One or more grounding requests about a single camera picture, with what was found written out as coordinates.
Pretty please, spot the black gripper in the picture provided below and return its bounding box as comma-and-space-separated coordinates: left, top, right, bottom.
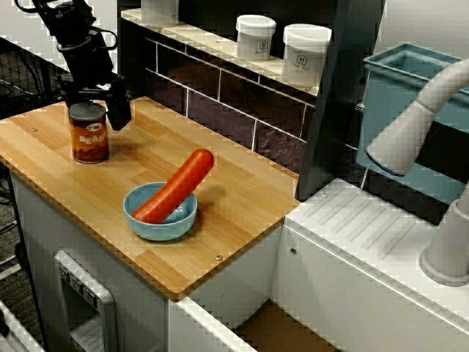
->
56, 32, 133, 132

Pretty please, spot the brown beans can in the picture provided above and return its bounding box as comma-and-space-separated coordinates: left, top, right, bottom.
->
67, 102, 110, 165

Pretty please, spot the orange toy sausage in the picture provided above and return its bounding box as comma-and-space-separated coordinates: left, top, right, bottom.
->
131, 147, 215, 224

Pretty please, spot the plain white container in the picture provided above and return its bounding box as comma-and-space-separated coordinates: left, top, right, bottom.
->
141, 0, 180, 27

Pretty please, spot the cream shelf ledge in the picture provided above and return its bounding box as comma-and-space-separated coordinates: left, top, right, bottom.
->
120, 7, 323, 98

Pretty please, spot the dark tiled backsplash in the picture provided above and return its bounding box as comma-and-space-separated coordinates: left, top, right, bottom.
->
117, 16, 320, 175

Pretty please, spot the light blue bowl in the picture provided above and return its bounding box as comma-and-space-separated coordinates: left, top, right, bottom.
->
122, 182, 198, 242

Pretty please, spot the small white lidded jar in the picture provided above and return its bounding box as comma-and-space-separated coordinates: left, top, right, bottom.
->
235, 13, 277, 62

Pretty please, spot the large white lidded jar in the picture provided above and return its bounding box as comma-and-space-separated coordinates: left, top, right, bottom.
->
281, 22, 333, 88

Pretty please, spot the dark grey upright panel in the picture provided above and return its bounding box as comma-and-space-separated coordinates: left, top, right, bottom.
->
295, 0, 386, 202

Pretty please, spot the teal plastic bin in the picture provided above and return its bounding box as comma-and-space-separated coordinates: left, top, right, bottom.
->
357, 42, 469, 205

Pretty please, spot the white toy kitchen cabinet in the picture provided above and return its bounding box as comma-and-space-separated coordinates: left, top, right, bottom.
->
7, 172, 469, 352

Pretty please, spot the grey toy faucet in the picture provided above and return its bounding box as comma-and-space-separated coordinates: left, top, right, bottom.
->
366, 56, 469, 287

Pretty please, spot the black wire mesh fence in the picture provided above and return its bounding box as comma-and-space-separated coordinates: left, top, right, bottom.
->
0, 36, 74, 107

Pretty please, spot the white metal frame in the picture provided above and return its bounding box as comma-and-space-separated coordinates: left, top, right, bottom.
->
0, 298, 45, 352

